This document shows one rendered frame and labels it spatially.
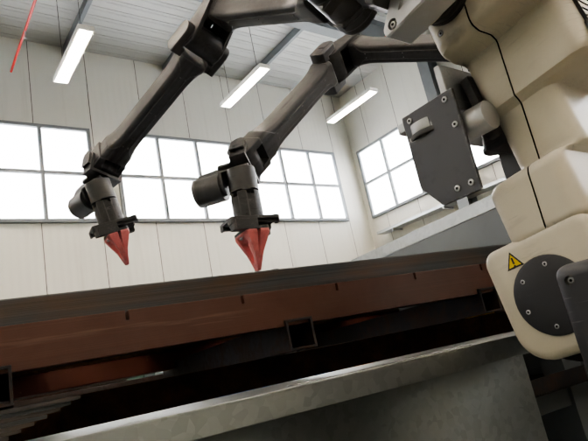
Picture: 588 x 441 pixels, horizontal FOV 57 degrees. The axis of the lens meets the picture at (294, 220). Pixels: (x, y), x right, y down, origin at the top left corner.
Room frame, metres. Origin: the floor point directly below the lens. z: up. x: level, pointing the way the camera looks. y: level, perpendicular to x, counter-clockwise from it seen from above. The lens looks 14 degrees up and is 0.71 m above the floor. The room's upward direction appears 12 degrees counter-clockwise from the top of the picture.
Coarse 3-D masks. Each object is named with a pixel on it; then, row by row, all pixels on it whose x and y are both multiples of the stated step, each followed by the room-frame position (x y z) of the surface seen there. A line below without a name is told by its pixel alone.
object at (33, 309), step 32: (416, 256) 1.10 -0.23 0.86; (448, 256) 1.15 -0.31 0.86; (480, 256) 1.19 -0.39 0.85; (128, 288) 0.81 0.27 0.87; (160, 288) 0.84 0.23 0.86; (192, 288) 0.86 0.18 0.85; (224, 288) 0.89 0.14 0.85; (256, 288) 0.92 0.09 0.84; (288, 288) 0.95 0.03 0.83; (0, 320) 0.73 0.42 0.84; (32, 320) 0.75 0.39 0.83
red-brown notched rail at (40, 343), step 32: (320, 288) 0.93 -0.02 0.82; (352, 288) 0.96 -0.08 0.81; (384, 288) 1.00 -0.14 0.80; (416, 288) 1.04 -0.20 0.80; (448, 288) 1.07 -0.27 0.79; (480, 288) 1.12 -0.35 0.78; (64, 320) 0.73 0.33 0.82; (96, 320) 0.75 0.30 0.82; (128, 320) 0.77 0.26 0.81; (160, 320) 0.79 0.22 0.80; (192, 320) 0.81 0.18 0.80; (224, 320) 0.84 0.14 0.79; (256, 320) 0.87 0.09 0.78; (320, 320) 0.93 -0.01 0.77; (0, 352) 0.69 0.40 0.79; (32, 352) 0.71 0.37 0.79; (64, 352) 0.72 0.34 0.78; (96, 352) 0.74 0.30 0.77; (128, 352) 0.77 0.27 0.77
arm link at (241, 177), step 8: (232, 168) 0.97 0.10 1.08; (240, 168) 0.97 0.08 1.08; (248, 168) 0.97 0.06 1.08; (224, 176) 1.00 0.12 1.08; (232, 176) 0.97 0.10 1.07; (240, 176) 0.97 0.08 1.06; (248, 176) 0.97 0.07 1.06; (224, 184) 0.99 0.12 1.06; (232, 184) 0.97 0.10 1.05; (240, 184) 0.97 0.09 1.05; (248, 184) 0.97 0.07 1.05; (256, 184) 0.99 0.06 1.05; (224, 192) 0.99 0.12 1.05; (232, 192) 0.98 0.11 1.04; (248, 192) 0.98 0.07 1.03
